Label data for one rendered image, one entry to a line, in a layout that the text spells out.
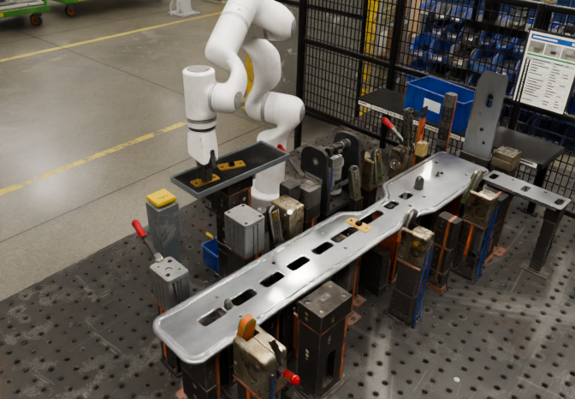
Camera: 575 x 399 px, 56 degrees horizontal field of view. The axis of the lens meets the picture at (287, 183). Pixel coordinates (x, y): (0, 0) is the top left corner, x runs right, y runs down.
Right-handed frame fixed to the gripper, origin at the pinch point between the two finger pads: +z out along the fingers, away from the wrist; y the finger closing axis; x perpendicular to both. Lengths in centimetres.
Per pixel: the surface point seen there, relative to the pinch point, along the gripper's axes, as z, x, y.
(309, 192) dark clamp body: 11.0, 30.2, 12.3
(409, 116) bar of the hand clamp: 0, 83, 5
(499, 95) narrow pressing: -7, 112, 22
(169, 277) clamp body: 12.6, -23.6, 22.2
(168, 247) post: 18.4, -15.3, 3.4
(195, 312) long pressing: 18.6, -21.7, 31.2
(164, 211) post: 5.5, -15.4, 4.0
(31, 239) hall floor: 118, -26, -175
